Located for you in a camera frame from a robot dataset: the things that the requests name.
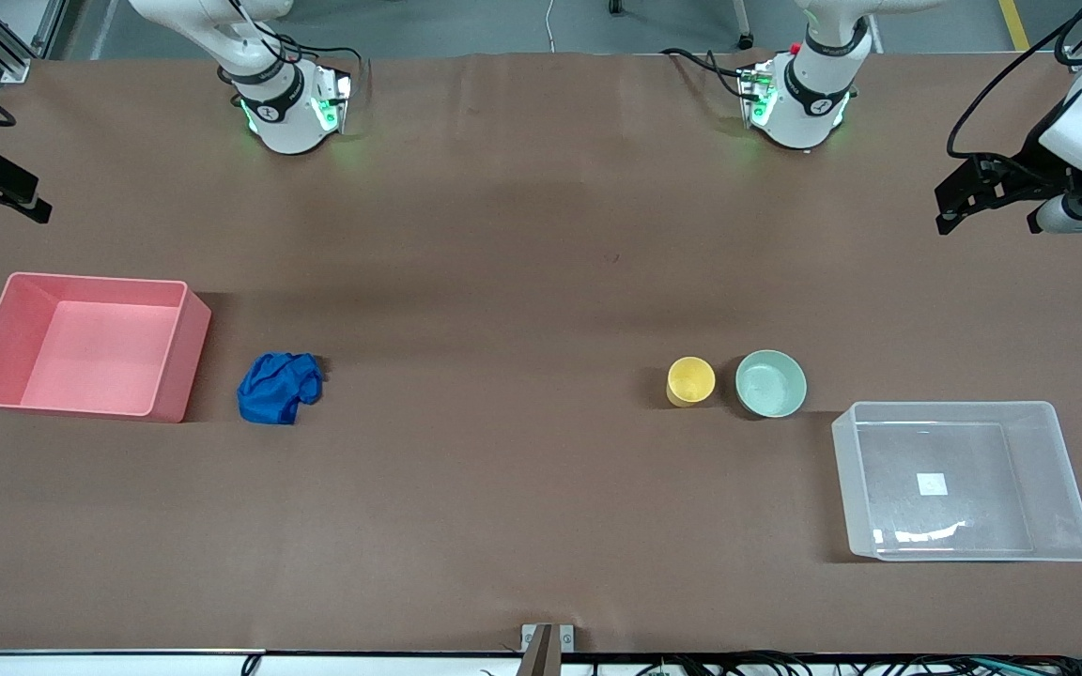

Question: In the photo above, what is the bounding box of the light green bowl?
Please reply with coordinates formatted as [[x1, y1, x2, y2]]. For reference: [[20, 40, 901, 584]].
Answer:
[[735, 349, 808, 419]]

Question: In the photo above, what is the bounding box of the blue cloth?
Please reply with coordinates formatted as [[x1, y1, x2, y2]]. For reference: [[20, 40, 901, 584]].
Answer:
[[238, 352, 325, 426]]

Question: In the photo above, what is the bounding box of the yellow plastic cup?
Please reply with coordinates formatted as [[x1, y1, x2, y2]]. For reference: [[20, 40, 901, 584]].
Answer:
[[666, 357, 717, 408]]

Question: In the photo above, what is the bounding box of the clear plastic box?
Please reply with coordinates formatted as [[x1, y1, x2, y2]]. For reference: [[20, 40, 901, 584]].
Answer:
[[830, 401, 1082, 562]]

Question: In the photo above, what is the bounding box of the pink plastic bin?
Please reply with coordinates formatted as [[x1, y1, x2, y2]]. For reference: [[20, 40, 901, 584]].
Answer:
[[0, 272, 213, 423]]

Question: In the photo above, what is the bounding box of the brown table cover sheet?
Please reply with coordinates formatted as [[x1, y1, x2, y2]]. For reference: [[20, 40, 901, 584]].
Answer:
[[0, 52, 1082, 655]]

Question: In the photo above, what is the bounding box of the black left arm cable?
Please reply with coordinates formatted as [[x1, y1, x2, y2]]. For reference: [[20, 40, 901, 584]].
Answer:
[[947, 0, 1082, 161]]

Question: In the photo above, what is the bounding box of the aluminium frame profile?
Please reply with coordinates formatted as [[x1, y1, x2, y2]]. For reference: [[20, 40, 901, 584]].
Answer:
[[0, 0, 70, 84]]

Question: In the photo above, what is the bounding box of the black left base cable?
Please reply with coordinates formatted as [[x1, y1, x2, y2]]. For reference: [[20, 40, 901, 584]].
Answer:
[[660, 47, 750, 100]]

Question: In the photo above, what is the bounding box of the black base cable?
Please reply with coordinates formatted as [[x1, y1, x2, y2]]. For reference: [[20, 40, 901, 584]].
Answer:
[[278, 36, 373, 106], [660, 47, 750, 100]]

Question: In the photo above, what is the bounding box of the black right base cable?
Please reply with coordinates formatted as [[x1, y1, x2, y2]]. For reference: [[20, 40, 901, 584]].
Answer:
[[278, 36, 373, 106]]

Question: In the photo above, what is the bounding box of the white table edge rail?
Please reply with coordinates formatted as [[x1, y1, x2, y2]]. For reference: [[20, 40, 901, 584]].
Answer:
[[0, 649, 1082, 676]]

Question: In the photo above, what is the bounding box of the black cable bundle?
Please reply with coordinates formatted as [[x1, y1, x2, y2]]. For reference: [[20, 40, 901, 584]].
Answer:
[[588, 653, 1082, 676]]

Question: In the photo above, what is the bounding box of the metal table edge bracket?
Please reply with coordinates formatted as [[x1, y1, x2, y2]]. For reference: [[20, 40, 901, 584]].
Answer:
[[520, 622, 576, 676]]

